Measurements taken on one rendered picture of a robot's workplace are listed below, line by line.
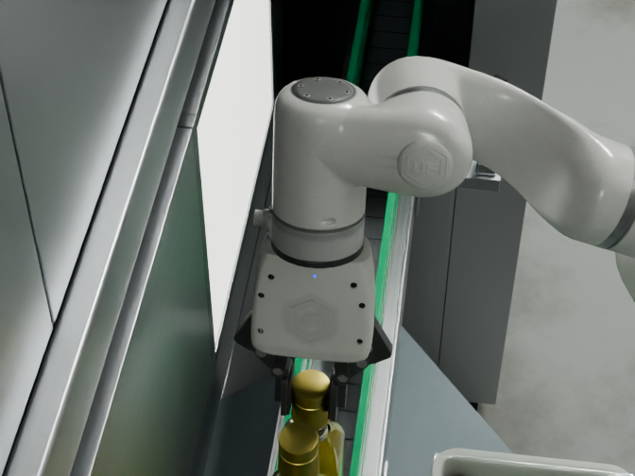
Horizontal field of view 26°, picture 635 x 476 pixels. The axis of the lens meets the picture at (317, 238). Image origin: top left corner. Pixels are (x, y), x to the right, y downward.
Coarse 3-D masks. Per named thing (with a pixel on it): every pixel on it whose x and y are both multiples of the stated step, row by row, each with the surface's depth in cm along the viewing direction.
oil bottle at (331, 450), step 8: (328, 424) 125; (336, 424) 125; (328, 432) 124; (336, 432) 124; (328, 440) 123; (336, 440) 124; (344, 440) 127; (320, 448) 123; (328, 448) 123; (336, 448) 124; (320, 456) 122; (328, 456) 123; (336, 456) 123; (320, 464) 123; (328, 464) 123; (336, 464) 123; (328, 472) 123; (336, 472) 124
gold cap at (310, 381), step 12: (300, 372) 120; (312, 372) 120; (300, 384) 119; (312, 384) 119; (324, 384) 119; (300, 396) 118; (312, 396) 118; (324, 396) 118; (300, 408) 119; (312, 408) 118; (324, 408) 119; (300, 420) 120; (312, 420) 120; (324, 420) 120
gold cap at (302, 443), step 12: (288, 432) 115; (300, 432) 115; (312, 432) 115; (288, 444) 114; (300, 444) 114; (312, 444) 114; (288, 456) 114; (300, 456) 114; (312, 456) 115; (288, 468) 115; (300, 468) 115; (312, 468) 116
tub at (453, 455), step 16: (432, 464) 152; (448, 464) 153; (464, 464) 153; (480, 464) 153; (496, 464) 152; (512, 464) 152; (528, 464) 152; (544, 464) 152; (560, 464) 152; (576, 464) 151; (592, 464) 151; (608, 464) 152
